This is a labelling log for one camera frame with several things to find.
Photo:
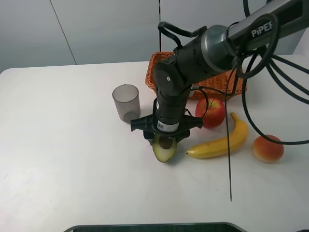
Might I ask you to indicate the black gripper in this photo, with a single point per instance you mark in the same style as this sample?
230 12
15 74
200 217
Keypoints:
168 118

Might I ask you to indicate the halved avocado with pit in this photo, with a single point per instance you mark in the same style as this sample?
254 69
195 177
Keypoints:
164 147

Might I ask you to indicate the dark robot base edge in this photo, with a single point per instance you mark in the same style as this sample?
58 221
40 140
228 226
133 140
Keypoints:
169 227

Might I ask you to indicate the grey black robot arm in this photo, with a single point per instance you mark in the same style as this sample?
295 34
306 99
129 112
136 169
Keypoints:
210 51

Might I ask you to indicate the orange wicker basket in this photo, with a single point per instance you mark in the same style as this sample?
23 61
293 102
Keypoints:
215 86

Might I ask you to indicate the red apple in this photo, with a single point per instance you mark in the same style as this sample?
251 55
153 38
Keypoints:
214 115

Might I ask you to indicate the grey translucent plastic cup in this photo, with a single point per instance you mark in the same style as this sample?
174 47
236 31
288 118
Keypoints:
127 102

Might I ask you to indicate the yellow banana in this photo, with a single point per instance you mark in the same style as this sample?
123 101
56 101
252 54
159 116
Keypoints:
220 147

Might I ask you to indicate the orange peach fruit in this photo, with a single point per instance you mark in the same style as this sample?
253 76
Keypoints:
266 151

